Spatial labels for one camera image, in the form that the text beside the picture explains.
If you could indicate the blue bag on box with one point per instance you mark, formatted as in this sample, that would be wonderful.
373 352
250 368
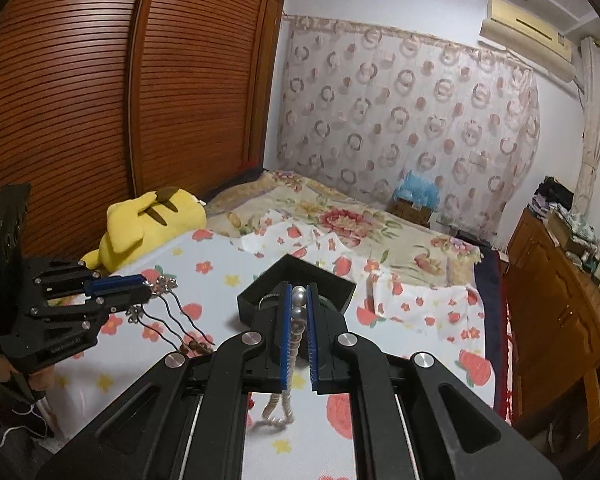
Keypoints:
415 200

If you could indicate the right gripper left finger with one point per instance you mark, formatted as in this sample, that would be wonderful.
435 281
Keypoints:
185 418

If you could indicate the wooden sideboard cabinet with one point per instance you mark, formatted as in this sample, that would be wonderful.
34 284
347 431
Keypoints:
555 313

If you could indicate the beige air conditioner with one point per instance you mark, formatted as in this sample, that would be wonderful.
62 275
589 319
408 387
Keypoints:
526 34

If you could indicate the person's left hand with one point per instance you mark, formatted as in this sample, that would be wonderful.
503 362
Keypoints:
39 381

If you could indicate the strawberry print white blanket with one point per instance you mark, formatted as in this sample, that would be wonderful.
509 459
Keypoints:
212 269

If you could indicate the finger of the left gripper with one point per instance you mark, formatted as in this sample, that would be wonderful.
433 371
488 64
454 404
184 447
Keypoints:
106 305
136 285

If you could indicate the circle pattern sheer curtain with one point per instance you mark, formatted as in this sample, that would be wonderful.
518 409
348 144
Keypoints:
366 109

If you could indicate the black jewelry box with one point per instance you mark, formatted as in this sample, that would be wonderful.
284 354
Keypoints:
268 288

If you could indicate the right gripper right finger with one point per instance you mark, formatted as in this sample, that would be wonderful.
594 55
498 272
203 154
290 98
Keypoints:
412 418

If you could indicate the beige side curtain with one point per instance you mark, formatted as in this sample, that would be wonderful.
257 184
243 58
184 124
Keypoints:
583 194

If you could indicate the yellow plush toy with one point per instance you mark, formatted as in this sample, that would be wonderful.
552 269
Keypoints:
143 224

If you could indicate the floral bed sheet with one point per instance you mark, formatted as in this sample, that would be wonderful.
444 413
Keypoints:
415 255

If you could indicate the stack of folded clothes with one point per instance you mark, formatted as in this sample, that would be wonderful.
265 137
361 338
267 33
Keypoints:
549 194

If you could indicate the brown louvered wardrobe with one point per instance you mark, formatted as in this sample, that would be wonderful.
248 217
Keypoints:
102 100

